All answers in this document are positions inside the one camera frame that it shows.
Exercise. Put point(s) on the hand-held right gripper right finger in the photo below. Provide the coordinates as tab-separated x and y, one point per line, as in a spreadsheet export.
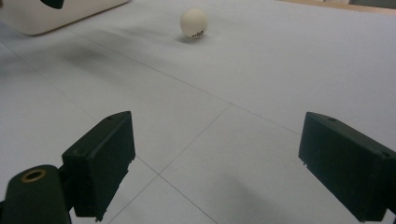
348	165

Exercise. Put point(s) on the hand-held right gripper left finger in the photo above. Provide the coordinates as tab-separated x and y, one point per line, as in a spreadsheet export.
99	165

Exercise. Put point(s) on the white plastic storage bin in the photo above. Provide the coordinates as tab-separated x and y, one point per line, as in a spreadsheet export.
62	15

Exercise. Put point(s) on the white ping pong ball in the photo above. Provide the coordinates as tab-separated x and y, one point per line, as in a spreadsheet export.
193	22

